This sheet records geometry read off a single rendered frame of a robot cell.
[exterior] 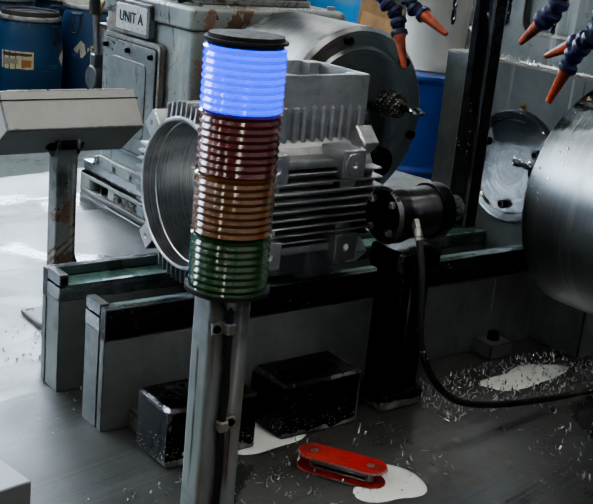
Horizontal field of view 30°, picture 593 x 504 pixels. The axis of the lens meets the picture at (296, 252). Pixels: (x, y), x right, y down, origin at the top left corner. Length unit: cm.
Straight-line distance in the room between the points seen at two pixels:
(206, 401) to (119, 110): 55
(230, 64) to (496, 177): 77
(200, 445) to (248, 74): 29
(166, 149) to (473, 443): 45
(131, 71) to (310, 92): 65
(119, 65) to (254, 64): 105
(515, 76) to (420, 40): 206
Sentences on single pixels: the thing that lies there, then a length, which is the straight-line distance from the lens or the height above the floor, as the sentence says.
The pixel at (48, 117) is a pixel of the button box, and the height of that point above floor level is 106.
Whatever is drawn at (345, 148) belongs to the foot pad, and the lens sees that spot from 114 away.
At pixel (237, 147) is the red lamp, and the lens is 76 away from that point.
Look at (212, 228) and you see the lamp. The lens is 78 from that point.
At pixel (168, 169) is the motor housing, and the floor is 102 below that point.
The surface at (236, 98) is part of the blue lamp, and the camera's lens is 75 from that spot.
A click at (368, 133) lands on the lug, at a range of 118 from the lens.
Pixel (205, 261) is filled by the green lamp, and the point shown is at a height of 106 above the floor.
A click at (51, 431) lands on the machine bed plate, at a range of 110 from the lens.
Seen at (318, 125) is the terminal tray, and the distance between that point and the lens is 116.
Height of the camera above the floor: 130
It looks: 17 degrees down
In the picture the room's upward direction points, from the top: 6 degrees clockwise
